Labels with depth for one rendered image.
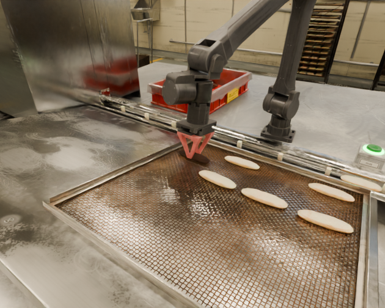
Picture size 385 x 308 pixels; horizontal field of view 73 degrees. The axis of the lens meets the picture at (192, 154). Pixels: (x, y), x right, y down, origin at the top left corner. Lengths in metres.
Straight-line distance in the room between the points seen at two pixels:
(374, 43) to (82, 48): 4.58
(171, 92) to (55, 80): 0.62
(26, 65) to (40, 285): 0.80
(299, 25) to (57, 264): 0.86
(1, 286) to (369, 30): 5.10
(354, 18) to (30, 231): 5.03
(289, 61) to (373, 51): 4.28
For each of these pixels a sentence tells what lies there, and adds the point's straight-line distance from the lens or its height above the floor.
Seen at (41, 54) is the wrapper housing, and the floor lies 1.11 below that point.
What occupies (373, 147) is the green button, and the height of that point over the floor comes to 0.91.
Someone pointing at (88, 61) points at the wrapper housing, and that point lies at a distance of 1.20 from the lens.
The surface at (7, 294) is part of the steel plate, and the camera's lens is 0.65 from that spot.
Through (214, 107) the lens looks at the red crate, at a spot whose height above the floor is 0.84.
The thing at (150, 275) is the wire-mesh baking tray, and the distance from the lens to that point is 0.38.
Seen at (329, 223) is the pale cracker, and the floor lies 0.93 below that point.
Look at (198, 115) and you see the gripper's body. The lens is 0.65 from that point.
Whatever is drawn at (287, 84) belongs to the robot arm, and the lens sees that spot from 0.96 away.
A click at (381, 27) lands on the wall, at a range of 5.15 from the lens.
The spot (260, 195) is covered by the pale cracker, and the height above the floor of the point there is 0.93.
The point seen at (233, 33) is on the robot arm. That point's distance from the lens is 0.68.
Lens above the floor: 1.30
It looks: 32 degrees down
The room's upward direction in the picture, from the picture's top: straight up
